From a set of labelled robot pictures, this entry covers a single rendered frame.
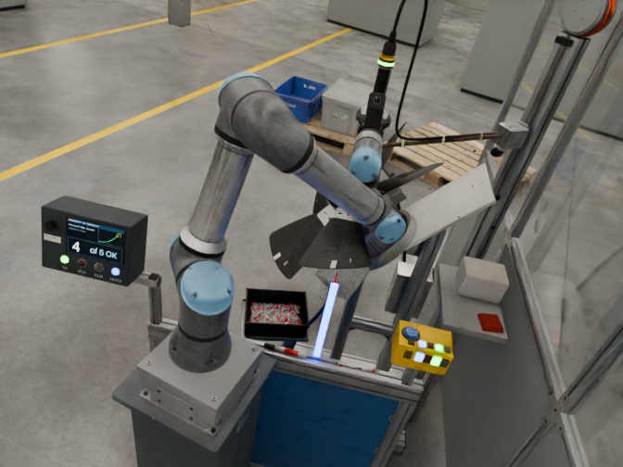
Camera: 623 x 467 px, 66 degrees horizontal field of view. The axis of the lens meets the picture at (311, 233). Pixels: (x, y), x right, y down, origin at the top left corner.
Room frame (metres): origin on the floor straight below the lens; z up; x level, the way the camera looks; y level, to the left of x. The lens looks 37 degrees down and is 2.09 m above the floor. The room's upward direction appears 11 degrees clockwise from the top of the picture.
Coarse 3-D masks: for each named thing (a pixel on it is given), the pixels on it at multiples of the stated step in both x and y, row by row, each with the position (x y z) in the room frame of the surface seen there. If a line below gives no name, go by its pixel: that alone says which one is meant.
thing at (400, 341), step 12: (408, 324) 1.02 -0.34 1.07; (420, 324) 1.03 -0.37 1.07; (396, 336) 0.99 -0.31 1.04; (420, 336) 0.98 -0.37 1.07; (432, 336) 0.99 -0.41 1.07; (444, 336) 1.00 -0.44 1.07; (396, 348) 0.94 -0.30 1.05; (408, 348) 0.93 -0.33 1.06; (420, 348) 0.93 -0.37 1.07; (396, 360) 0.93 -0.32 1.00; (408, 360) 0.93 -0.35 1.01; (432, 372) 0.93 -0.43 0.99; (444, 372) 0.93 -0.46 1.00
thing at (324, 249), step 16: (336, 224) 1.29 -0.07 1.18; (352, 224) 1.30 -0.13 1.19; (320, 240) 1.22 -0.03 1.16; (336, 240) 1.21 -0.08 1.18; (352, 240) 1.22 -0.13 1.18; (304, 256) 1.16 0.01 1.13; (320, 256) 1.15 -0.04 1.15; (336, 256) 1.15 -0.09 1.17; (352, 256) 1.15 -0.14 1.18; (368, 256) 1.15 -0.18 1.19
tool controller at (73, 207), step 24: (48, 216) 0.99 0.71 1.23; (72, 216) 1.00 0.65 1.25; (96, 216) 1.01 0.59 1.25; (120, 216) 1.04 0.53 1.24; (144, 216) 1.07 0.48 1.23; (48, 240) 0.98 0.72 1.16; (96, 240) 0.98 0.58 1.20; (120, 240) 0.98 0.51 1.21; (144, 240) 1.05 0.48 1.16; (48, 264) 0.96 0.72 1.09; (72, 264) 0.96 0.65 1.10; (120, 264) 0.96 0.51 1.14; (144, 264) 1.04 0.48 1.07
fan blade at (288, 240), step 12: (312, 216) 1.44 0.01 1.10; (288, 228) 1.44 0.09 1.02; (300, 228) 1.42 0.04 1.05; (312, 228) 1.40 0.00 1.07; (276, 240) 1.42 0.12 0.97; (288, 240) 1.39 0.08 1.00; (300, 240) 1.38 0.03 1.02; (312, 240) 1.37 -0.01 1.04; (276, 252) 1.37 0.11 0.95; (288, 252) 1.36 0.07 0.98; (300, 252) 1.34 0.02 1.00; (276, 264) 1.33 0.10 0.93; (288, 264) 1.32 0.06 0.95; (288, 276) 1.28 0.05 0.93
